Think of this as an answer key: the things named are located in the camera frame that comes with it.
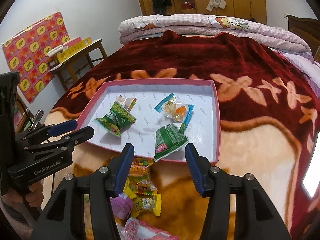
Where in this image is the orange gummy packet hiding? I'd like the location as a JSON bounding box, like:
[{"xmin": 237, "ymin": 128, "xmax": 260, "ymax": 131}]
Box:
[{"xmin": 128, "ymin": 158, "xmax": 157, "ymax": 196}]

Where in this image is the purple jelly cup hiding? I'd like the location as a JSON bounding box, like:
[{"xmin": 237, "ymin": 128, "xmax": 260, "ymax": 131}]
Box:
[{"xmin": 110, "ymin": 192, "xmax": 133, "ymax": 220}]

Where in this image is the green snack packet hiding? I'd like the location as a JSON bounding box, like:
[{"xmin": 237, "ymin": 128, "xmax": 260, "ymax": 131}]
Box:
[
  {"xmin": 94, "ymin": 98, "xmax": 136, "ymax": 138},
  {"xmin": 153, "ymin": 124, "xmax": 189, "ymax": 162}
]

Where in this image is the yellow candy packet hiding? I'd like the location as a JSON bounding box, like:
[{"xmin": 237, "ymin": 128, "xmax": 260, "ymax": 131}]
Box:
[{"xmin": 131, "ymin": 194, "xmax": 162, "ymax": 218}]

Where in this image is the small clear snack packet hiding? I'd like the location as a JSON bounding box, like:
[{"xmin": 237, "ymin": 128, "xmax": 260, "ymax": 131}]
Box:
[{"xmin": 116, "ymin": 95, "xmax": 137, "ymax": 113}]

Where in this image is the blue clear cookie packet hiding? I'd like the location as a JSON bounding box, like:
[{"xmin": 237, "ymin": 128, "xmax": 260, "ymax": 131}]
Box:
[{"xmin": 155, "ymin": 93, "xmax": 194, "ymax": 128}]

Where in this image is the pink drink pouch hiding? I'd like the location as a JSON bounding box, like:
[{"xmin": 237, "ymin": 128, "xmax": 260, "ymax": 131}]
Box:
[{"xmin": 117, "ymin": 218, "xmax": 178, "ymax": 240}]

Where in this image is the left hand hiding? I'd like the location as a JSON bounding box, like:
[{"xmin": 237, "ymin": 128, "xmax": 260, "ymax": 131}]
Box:
[{"xmin": 1, "ymin": 181, "xmax": 44, "ymax": 210}]

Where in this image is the pink cardboard box tray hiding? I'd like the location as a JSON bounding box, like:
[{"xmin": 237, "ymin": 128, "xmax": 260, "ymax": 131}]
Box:
[{"xmin": 78, "ymin": 79, "xmax": 221, "ymax": 163}]

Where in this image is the small wooden side table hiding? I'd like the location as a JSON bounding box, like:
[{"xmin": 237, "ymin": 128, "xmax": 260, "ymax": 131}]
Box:
[{"xmin": 50, "ymin": 38, "xmax": 108, "ymax": 92}]

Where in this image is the red yellow patterned board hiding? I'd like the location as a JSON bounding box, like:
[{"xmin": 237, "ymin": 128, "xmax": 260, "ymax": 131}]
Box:
[{"xmin": 2, "ymin": 11, "xmax": 69, "ymax": 103}]

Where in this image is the yellow box on table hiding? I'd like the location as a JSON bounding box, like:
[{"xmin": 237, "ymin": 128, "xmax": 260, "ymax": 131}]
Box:
[{"xmin": 57, "ymin": 37, "xmax": 92, "ymax": 63}]

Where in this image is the red floral plush blanket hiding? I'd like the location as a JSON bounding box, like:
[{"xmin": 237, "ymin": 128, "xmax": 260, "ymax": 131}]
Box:
[{"xmin": 46, "ymin": 31, "xmax": 319, "ymax": 239}]

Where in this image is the smartphone with lit screen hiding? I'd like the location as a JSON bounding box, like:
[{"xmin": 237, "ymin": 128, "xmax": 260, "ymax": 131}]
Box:
[{"xmin": 302, "ymin": 131, "xmax": 320, "ymax": 198}]

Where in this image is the folded pink checkered quilt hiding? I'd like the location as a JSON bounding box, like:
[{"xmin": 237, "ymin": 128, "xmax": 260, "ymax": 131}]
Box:
[{"xmin": 118, "ymin": 14, "xmax": 312, "ymax": 54}]

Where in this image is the lavender ruffled bedsheet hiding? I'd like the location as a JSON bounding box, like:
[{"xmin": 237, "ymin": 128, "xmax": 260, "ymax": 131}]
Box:
[{"xmin": 277, "ymin": 50, "xmax": 319, "ymax": 88}]

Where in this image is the white hanging cloth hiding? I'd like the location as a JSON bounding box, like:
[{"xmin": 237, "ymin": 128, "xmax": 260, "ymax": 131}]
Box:
[{"xmin": 206, "ymin": 0, "xmax": 226, "ymax": 12}]

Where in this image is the wooden headboard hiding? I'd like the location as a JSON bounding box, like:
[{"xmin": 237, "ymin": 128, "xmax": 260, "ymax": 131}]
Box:
[{"xmin": 287, "ymin": 15, "xmax": 320, "ymax": 62}]

